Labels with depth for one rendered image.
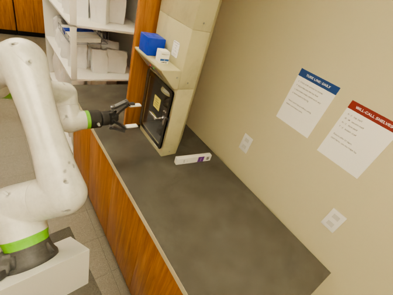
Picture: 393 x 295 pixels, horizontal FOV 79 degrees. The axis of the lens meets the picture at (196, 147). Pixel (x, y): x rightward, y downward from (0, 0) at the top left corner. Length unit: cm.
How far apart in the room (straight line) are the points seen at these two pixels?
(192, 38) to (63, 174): 82
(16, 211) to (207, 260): 75
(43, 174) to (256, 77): 116
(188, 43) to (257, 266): 109
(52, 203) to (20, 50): 42
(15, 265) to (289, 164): 123
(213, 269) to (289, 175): 64
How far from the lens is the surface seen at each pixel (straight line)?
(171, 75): 125
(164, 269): 129
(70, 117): 126
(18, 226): 90
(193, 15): 124
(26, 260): 91
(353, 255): 144
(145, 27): 154
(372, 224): 134
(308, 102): 131
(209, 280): 114
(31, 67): 83
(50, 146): 80
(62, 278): 94
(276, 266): 132
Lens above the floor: 192
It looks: 34 degrees down
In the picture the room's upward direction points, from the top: 19 degrees clockwise
